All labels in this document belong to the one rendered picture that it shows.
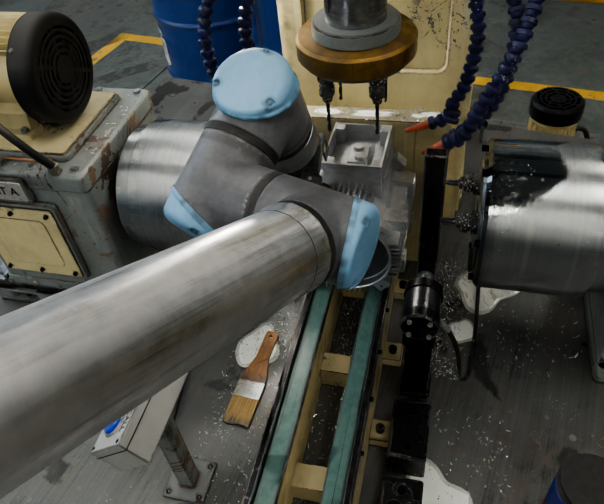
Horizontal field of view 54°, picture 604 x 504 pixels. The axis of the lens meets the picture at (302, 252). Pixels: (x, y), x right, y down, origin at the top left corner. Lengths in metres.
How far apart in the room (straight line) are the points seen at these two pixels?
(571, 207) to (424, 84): 0.38
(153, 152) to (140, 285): 0.69
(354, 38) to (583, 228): 0.42
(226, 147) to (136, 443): 0.38
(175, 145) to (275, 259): 0.61
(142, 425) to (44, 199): 0.50
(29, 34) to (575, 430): 1.07
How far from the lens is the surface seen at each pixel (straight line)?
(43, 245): 1.21
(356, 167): 0.97
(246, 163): 0.64
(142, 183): 1.06
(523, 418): 1.10
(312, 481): 0.97
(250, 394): 1.10
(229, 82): 0.67
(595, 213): 0.95
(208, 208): 0.63
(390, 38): 0.90
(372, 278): 1.05
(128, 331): 0.36
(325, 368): 1.07
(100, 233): 1.13
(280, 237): 0.49
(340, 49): 0.88
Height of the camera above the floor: 1.73
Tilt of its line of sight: 45 degrees down
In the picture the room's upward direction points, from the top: 7 degrees counter-clockwise
